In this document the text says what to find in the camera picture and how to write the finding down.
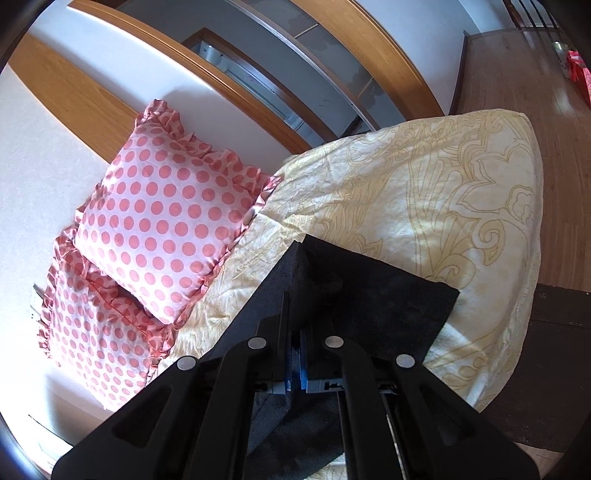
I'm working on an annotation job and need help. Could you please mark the red bag on floor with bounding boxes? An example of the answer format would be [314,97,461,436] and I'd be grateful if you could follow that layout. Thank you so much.
[567,50,591,106]

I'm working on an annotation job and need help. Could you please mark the pink polka dot pillow right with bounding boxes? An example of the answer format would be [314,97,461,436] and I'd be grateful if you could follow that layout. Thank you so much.
[74,100,280,324]

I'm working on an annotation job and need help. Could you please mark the pink polka dot pillow left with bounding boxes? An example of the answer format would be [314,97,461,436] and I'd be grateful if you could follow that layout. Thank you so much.
[39,225,176,412]

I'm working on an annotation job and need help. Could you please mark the pink polka dot pillow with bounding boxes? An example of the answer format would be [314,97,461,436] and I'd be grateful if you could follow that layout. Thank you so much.
[39,225,176,412]
[74,100,280,324]

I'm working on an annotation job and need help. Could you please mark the wooden door frame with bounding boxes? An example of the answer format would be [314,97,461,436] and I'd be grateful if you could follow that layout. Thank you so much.
[9,1,442,165]

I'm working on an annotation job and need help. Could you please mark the black pants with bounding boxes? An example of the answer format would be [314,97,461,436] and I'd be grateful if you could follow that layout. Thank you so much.
[202,233,462,480]

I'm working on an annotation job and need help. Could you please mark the cream patterned bed cover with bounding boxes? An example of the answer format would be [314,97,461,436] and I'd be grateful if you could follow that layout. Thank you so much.
[158,108,542,480]

